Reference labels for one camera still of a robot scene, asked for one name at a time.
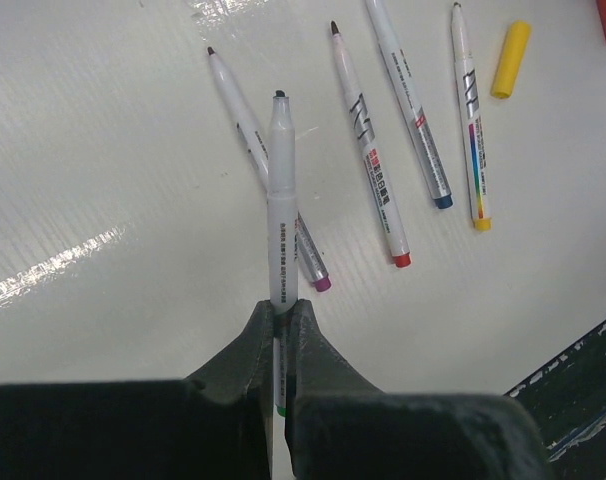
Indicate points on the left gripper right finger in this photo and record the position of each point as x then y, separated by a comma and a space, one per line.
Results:
340, 426

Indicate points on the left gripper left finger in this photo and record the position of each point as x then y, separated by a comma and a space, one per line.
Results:
215, 423

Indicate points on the green marker pen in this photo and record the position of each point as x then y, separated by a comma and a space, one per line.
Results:
282, 214

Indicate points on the purple marker pen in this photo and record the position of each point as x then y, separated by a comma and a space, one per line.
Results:
248, 127

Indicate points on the yellow marker pen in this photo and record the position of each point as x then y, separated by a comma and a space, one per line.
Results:
471, 124

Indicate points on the red marker pen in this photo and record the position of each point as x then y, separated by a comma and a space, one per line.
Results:
362, 127

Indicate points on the blue marker pen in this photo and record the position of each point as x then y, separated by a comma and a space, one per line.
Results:
412, 110

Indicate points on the yellow pen cap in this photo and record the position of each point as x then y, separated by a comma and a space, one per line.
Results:
510, 60

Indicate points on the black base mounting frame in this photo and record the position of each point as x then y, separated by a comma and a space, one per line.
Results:
566, 397

